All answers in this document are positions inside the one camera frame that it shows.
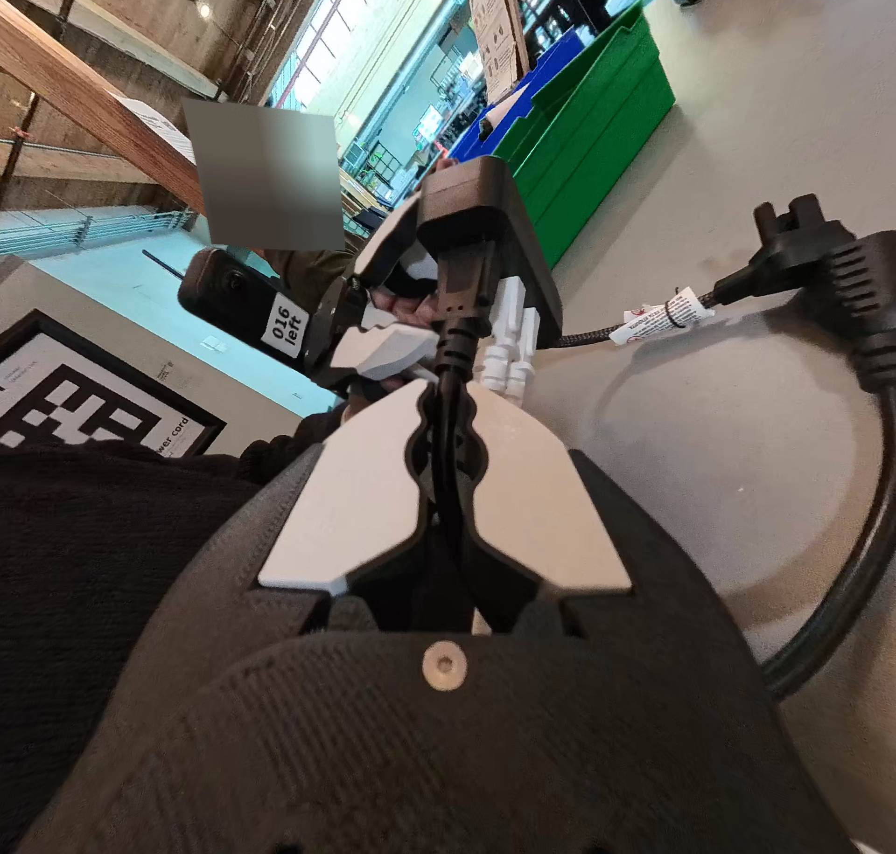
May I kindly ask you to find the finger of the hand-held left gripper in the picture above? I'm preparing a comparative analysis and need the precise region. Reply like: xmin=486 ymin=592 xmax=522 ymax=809
xmin=352 ymin=191 xmax=442 ymax=292
xmin=328 ymin=305 xmax=442 ymax=386

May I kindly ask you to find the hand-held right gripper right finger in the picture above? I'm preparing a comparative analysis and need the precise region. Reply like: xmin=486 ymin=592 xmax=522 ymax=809
xmin=462 ymin=380 xmax=634 ymax=599

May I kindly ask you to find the white cable with plug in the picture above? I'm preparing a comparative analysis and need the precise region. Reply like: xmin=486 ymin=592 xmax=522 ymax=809
xmin=483 ymin=277 xmax=526 ymax=389

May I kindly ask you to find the black braided cable flat plug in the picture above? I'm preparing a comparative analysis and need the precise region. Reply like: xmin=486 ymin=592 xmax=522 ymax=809
xmin=556 ymin=194 xmax=861 ymax=351

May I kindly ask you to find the green plastic bin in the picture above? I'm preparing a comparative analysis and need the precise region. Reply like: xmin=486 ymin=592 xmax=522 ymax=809
xmin=490 ymin=2 xmax=676 ymax=271

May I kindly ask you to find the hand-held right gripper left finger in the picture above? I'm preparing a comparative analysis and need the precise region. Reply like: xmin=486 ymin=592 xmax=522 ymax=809
xmin=256 ymin=380 xmax=438 ymax=599

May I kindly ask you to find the white paper roll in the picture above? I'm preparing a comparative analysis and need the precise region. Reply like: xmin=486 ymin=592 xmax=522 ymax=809
xmin=482 ymin=90 xmax=534 ymax=129

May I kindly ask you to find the cardboard instruction board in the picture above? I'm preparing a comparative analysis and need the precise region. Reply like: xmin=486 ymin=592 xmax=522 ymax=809
xmin=464 ymin=0 xmax=531 ymax=104

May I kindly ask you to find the black power cord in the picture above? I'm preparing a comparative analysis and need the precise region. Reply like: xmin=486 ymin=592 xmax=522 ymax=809
xmin=416 ymin=228 xmax=896 ymax=701

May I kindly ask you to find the blue plastic bin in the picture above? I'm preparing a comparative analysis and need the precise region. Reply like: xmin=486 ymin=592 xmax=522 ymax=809
xmin=448 ymin=32 xmax=596 ymax=162

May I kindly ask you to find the black framed marker sign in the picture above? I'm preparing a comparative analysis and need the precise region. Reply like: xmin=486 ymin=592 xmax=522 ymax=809
xmin=0 ymin=310 xmax=226 ymax=459

